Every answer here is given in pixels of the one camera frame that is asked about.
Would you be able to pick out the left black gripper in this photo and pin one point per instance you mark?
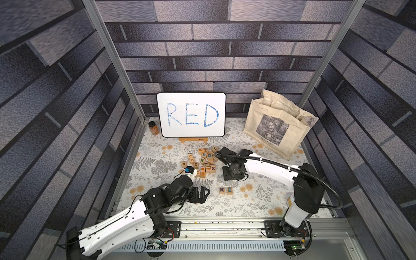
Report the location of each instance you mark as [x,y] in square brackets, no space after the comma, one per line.
[196,199]

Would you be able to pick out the wooden board stand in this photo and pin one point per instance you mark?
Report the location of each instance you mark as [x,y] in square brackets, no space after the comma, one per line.
[183,140]

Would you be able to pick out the wooden E letter block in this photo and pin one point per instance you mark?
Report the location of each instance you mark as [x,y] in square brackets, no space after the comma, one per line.
[229,191]

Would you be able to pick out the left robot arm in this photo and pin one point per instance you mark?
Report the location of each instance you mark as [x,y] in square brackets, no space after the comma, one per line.
[143,219]

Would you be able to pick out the wooden R letter block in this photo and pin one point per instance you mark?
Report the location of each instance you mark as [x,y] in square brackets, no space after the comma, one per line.
[222,191]

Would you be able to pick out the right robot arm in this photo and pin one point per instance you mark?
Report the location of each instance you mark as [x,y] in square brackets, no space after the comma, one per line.
[310,193]

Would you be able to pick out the amber spice jar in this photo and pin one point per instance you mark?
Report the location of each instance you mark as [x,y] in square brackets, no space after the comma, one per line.
[153,128]

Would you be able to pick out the green circuit board right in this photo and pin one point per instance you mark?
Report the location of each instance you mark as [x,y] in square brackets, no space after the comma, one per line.
[293,247]

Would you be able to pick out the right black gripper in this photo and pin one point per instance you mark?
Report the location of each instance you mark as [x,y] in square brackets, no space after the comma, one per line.
[229,171]

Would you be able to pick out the circuit board left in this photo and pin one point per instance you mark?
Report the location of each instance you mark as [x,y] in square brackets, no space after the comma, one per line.
[156,244]

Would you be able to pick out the white dry-erase board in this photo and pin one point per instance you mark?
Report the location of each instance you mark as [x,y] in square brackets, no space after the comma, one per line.
[192,115]

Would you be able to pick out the beige canvas tote bag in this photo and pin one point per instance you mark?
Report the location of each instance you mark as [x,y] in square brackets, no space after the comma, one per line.
[278,123]

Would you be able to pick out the floral patterned table mat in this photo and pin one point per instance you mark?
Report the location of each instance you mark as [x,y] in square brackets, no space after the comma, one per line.
[159,159]

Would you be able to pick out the wooden V letter block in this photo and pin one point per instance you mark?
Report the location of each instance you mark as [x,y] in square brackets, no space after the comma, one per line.
[214,149]

